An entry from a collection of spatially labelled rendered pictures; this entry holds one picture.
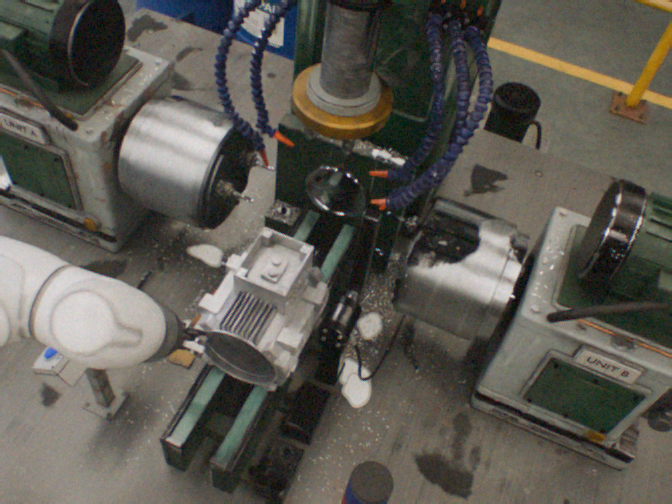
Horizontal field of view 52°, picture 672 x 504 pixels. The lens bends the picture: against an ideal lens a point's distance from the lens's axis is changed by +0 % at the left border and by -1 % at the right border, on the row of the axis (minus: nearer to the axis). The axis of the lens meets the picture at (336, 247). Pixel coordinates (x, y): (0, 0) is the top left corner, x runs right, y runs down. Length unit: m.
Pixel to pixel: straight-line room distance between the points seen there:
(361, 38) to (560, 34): 3.03
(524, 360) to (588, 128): 2.32
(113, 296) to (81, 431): 0.70
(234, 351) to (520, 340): 0.53
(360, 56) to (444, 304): 0.48
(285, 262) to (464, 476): 0.57
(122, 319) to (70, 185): 0.80
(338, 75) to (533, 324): 0.54
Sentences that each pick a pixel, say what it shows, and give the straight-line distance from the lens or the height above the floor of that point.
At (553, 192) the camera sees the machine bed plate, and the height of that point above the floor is 0.80.
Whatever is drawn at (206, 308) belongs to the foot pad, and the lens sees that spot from 1.26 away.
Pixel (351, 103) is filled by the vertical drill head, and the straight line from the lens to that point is 1.21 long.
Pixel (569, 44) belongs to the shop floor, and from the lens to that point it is 4.06.
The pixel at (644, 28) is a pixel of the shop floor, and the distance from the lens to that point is 4.42.
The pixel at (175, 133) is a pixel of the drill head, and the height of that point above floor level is 1.16.
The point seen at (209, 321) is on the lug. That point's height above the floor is 1.09.
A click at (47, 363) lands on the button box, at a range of 1.26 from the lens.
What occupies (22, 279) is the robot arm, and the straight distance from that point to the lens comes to 0.89.
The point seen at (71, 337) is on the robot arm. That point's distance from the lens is 0.81.
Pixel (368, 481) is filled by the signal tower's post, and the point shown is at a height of 1.22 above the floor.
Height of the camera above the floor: 2.14
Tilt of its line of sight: 52 degrees down
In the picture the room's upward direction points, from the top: 10 degrees clockwise
